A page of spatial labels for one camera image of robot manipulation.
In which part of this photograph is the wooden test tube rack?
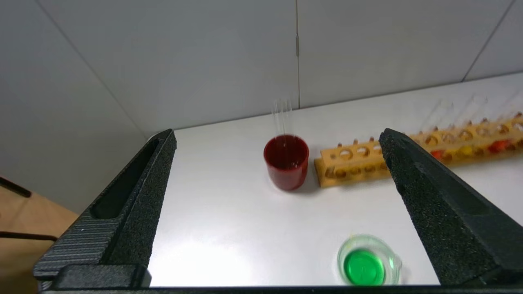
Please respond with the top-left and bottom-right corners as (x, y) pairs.
(314, 112), (523, 188)

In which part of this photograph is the black metal stand frame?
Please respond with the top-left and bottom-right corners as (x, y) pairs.
(0, 177), (58, 242)

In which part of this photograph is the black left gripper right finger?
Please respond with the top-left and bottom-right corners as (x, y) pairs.
(378, 128), (523, 286)

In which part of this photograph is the red pigment glass test tube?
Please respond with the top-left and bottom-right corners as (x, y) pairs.
(488, 88), (523, 154)
(421, 99), (455, 160)

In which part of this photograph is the blue pigment glass test tube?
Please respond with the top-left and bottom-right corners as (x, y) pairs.
(271, 98), (286, 141)

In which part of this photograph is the dark red plastic cup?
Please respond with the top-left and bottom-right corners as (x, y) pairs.
(263, 135), (310, 192)

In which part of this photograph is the clear glass dish with spout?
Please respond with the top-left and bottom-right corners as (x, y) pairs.
(337, 234), (402, 286)

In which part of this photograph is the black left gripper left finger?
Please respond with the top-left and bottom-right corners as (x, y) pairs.
(33, 129), (178, 287)

